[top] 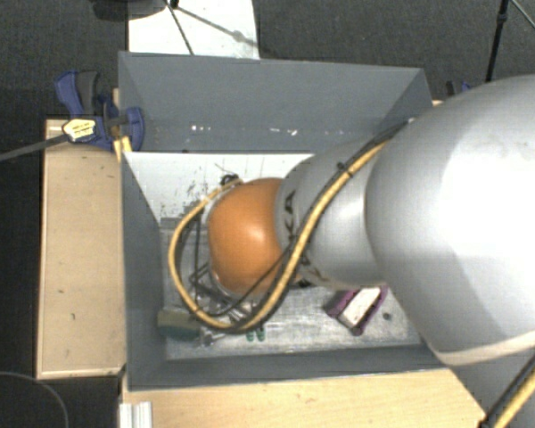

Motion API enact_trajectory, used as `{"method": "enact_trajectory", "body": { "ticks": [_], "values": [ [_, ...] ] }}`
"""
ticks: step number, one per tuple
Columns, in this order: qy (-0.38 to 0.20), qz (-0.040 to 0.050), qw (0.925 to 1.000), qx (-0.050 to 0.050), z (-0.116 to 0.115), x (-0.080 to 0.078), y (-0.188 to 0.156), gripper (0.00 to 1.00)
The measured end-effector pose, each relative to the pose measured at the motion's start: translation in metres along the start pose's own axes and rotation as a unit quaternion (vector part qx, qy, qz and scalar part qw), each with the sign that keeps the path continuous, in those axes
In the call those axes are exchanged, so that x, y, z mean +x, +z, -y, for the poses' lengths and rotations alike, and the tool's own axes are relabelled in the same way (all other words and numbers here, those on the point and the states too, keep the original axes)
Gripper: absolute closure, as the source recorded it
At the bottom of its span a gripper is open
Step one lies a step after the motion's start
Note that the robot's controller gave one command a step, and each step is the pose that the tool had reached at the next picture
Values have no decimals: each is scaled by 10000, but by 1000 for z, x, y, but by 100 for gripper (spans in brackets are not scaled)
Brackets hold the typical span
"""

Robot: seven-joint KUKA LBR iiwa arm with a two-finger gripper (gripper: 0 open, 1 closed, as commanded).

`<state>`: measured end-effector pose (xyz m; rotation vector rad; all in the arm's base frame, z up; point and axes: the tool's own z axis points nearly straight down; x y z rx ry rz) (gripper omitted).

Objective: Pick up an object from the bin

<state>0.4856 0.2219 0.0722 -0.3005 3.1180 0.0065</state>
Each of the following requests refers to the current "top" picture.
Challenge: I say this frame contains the teal and beige sponge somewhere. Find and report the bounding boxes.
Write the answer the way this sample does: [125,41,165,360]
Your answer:
[156,309,202,341]

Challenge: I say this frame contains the purple and white box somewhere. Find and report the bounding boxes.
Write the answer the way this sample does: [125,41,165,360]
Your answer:
[324,284,390,336]

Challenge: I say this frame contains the pale wood flat board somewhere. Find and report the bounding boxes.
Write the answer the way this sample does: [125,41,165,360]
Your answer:
[35,118,128,381]

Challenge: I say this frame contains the grey metal bin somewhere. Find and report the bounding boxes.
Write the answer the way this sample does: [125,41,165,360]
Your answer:
[117,50,448,391]

